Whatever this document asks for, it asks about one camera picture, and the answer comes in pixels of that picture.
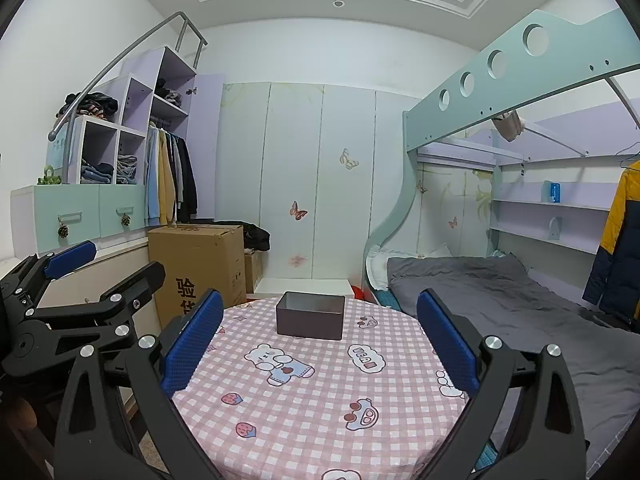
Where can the pile of dark clothes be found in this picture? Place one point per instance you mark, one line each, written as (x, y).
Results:
(90, 105)

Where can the pink checked cartoon tablecloth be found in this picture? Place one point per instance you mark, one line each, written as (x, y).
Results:
(320, 390)

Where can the pale pink butterfly sticker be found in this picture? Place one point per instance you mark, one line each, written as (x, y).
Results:
(297, 260)

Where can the purple stair shelf unit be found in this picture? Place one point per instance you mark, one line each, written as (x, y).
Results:
(140, 95)

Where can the purple wall shelves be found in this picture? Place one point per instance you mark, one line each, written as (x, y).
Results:
(550, 230)

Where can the grey rectangular box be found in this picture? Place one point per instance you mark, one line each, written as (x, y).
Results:
(310, 317)

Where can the grey bed blanket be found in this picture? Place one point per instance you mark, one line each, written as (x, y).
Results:
(500, 300)

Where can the folded blue jeans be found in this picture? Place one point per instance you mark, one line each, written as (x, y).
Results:
(97, 172)

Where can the small cardboard box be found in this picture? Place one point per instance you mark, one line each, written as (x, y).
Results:
(252, 272)

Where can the white low bench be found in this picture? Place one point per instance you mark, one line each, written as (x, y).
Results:
(305, 287)

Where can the yellow and navy jacket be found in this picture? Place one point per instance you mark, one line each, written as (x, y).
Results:
(617, 240)

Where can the folded grey clothes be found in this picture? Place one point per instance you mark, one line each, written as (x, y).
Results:
(127, 167)

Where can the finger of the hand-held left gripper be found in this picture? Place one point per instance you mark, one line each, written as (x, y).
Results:
(70, 259)
(135, 290)

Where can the white pillow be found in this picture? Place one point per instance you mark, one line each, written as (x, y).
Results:
(395, 257)

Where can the dark clothes in cubby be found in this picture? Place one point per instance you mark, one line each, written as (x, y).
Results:
(169, 94)

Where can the green toy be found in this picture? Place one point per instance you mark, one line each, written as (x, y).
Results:
(49, 176)

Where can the orange butterfly sticker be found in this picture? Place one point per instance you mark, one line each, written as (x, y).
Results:
(298, 210)

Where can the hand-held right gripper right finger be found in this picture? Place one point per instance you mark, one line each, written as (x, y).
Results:
(447, 342)

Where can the small blue box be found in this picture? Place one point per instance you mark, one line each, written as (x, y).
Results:
(552, 192)

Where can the large cardboard box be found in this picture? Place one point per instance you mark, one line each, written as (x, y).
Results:
(200, 260)

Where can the white wardrobe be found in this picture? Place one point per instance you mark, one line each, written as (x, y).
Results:
(325, 190)

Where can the grey metal handrail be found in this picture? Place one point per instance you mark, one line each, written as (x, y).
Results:
(125, 52)

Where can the pale yellow butterfly sticker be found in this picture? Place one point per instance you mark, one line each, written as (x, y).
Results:
(349, 159)

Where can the red object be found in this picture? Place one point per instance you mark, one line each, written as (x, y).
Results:
(358, 293)

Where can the black bag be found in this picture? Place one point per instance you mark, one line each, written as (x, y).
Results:
(256, 237)

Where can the mint green bunk bed frame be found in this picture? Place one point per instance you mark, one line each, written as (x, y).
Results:
(450, 110)

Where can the grey shelf bookend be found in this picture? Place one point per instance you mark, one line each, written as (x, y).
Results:
(555, 229)

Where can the beige hanging bag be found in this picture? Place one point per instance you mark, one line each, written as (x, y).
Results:
(510, 127)

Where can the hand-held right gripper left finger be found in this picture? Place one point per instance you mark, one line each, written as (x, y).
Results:
(192, 342)

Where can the mint green drawer cabinet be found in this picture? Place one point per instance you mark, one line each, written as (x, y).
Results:
(75, 215)

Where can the row of hanging clothes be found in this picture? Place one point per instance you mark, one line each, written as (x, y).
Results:
(167, 180)

